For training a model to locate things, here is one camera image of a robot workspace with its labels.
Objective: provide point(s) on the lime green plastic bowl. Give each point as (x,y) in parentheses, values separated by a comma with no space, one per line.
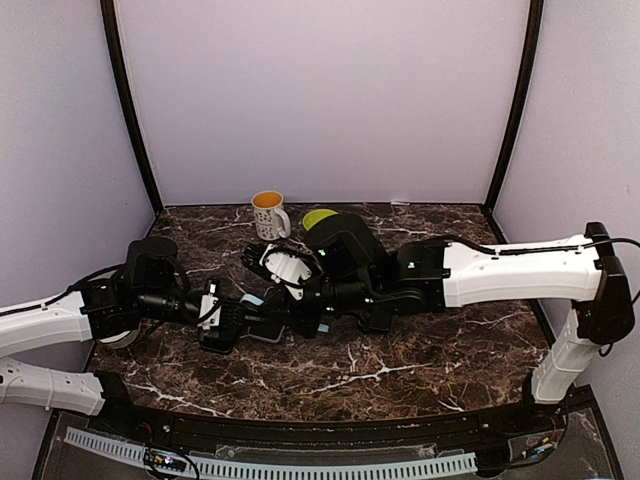
(313,217)

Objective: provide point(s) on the white slotted cable duct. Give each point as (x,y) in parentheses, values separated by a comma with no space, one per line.
(244,463)

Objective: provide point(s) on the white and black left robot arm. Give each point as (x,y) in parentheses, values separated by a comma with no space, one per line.
(108,307)

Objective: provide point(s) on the black corner post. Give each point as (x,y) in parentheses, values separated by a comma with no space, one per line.
(123,88)
(525,70)

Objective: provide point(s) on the black front table rail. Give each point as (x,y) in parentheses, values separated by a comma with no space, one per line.
(480,428)

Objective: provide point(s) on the black left corner post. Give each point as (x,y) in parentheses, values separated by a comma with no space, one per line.
(123,88)

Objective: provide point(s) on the small green circuit board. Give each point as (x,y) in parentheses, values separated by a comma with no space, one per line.
(163,462)

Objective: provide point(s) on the white patterned mug orange inside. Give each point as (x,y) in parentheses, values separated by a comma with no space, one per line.
(271,220)

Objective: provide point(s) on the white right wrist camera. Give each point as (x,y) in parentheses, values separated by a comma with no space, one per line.
(288,269)

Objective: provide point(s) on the white fluted ramekin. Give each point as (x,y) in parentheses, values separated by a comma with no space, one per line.
(121,340)

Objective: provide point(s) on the phone in lavender case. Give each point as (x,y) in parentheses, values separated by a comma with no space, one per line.
(269,333)

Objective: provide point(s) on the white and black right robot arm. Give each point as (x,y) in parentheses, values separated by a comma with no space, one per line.
(345,270)

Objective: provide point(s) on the black phone in black case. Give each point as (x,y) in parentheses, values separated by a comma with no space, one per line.
(217,346)

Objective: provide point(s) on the black right corner post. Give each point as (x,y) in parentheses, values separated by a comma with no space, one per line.
(525,70)

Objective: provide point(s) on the light blue phone case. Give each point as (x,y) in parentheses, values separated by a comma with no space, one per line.
(284,311)

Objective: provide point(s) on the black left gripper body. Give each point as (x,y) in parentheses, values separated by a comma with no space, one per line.
(212,332)

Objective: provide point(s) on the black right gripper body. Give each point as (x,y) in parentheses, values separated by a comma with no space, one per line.
(305,324)

